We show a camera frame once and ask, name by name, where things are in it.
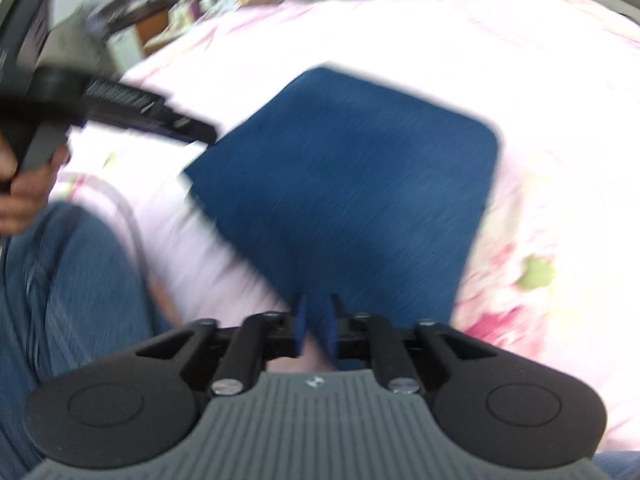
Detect wooden desk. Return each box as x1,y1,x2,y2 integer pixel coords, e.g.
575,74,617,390
137,7,177,57

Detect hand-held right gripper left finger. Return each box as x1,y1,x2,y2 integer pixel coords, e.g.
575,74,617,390
134,293,308,397

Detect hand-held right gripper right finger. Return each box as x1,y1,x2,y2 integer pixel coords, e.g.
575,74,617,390
325,292,502,396

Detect person's leg in jeans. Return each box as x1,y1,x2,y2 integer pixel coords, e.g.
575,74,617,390
0,202,173,480
592,451,640,480

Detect pink bed sheet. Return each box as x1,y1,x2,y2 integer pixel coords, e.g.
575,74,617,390
50,0,640,461

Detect pile of desk clutter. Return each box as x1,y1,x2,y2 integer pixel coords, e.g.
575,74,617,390
169,0,251,33

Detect person's left hand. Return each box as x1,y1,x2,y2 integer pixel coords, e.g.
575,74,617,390
0,132,72,235

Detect dark wall shelf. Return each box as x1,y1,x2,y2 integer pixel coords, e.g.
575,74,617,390
87,0,182,33

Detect blue denim pants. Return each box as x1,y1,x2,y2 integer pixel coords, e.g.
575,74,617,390
182,62,504,361

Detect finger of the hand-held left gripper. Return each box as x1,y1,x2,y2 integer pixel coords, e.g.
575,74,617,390
150,97,219,147

